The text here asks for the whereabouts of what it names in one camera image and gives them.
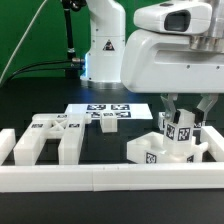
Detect right white tagged cube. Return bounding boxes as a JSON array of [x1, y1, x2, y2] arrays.
[[193, 121, 206, 131]]

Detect white chair back frame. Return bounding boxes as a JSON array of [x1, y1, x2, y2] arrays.
[[13, 114, 91, 166]]

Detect left white tagged cube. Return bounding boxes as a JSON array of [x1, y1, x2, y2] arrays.
[[158, 112, 165, 130]]

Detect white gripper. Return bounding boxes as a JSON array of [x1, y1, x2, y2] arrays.
[[121, 29, 224, 124]]

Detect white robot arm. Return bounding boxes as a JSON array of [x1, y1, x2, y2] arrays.
[[81, 0, 224, 122]]

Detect white tag base sheet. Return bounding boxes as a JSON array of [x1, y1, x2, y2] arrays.
[[65, 103, 153, 120]]

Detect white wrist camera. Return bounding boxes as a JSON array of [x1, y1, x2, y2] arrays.
[[134, 1, 212, 35]]

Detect white chair seat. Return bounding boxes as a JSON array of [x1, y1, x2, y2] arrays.
[[127, 132, 209, 164]]

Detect grey white cable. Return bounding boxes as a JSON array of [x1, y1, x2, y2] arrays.
[[0, 0, 50, 88]]

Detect white tagged cube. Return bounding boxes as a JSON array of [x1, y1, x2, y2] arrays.
[[193, 121, 206, 131], [158, 112, 165, 130]]

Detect white U-shaped obstacle frame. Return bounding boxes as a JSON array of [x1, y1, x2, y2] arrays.
[[0, 129, 224, 192]]

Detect black cables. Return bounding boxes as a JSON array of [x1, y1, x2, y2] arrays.
[[4, 58, 85, 85]]

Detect black camera stand pole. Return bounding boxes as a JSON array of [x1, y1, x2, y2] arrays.
[[60, 0, 87, 80]]

